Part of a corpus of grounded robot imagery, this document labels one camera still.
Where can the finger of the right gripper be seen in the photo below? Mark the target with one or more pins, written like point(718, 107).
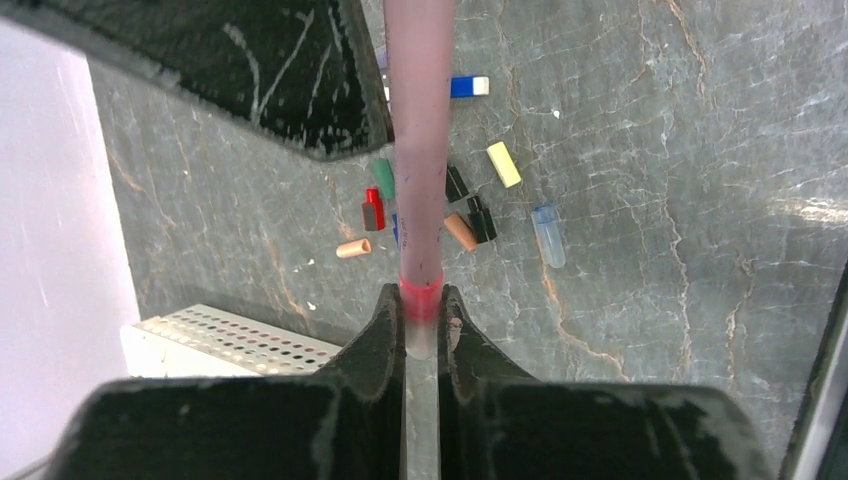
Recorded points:
point(301, 73)

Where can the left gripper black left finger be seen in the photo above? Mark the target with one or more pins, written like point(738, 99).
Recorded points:
point(345, 421)

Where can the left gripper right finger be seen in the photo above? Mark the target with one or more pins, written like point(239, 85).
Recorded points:
point(497, 421)

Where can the green cap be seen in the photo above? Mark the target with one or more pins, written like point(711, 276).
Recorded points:
point(385, 178)

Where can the pink marker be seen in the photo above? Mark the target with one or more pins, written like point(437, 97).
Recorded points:
point(420, 41)

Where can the red cap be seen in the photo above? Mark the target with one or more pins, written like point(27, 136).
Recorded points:
point(372, 208)

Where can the blue capped marker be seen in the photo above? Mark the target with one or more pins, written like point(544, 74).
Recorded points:
point(469, 87)

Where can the peach cap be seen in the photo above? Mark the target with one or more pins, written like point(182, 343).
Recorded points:
point(354, 248)

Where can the brown cap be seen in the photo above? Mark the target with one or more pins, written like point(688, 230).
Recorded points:
point(461, 231)

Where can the yellow cap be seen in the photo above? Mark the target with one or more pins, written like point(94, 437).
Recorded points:
point(503, 164)

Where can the clear pen cap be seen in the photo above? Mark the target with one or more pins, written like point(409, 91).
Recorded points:
point(548, 236)

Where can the white plastic basket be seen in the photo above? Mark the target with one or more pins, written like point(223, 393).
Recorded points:
point(202, 341)

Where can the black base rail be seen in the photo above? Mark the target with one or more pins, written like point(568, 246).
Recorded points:
point(817, 447)

